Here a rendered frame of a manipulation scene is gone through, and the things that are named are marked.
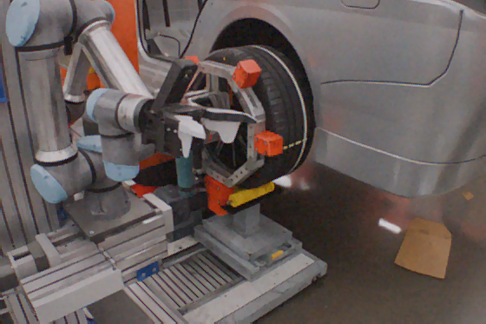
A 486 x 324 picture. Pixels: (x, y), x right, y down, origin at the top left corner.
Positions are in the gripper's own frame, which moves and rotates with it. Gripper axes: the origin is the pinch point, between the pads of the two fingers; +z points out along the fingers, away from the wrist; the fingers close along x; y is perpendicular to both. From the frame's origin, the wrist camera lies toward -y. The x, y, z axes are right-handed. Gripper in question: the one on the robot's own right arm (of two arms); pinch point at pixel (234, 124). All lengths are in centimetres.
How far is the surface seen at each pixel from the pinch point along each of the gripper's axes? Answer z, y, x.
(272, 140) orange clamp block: -33, 25, -79
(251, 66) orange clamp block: -46, -2, -82
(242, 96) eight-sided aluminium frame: -48, 11, -81
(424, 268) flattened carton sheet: 33, 102, -160
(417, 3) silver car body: 15, -30, -79
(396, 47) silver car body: 8, -15, -83
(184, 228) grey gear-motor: -101, 101, -113
